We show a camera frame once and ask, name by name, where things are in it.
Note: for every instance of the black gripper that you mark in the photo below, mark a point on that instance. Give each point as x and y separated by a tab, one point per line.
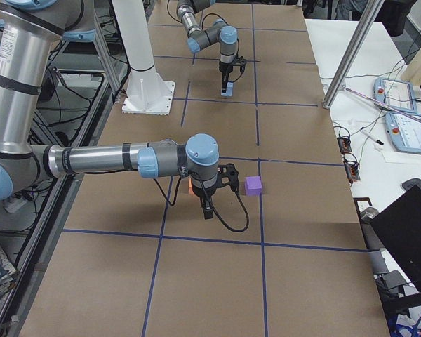
202	193
224	71

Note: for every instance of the light blue foam block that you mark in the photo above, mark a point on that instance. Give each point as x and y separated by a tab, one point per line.
227	90

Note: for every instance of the orange foam block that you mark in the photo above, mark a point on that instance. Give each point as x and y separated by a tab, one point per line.
190	189

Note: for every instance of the purple foam block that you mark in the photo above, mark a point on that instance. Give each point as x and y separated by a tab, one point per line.
253	185

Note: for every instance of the long metal rod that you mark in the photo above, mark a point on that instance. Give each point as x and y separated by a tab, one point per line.
383	105

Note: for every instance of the orange connector box upper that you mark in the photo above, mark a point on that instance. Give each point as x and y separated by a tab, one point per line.
344	144

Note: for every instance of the orange connector box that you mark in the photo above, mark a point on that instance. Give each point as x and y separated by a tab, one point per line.
344	144
352	171

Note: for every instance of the orange connector box lower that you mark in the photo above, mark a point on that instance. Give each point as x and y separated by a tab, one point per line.
352	171

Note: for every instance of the black marker pen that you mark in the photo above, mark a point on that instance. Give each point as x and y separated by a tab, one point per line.
372	137

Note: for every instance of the upper teach pendant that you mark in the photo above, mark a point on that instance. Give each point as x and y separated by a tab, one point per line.
396	93

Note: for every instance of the teach pendant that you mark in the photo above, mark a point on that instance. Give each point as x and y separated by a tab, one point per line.
404	132
396	93

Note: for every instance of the lower teach pendant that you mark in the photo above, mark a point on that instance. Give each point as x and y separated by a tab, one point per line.
404	132

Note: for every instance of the black monitor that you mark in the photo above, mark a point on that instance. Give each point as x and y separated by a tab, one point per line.
398	227

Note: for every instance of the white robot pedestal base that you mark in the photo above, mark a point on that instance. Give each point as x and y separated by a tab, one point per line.
146	92

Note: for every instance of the aluminium frame post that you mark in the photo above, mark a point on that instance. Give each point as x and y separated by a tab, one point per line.
366	20

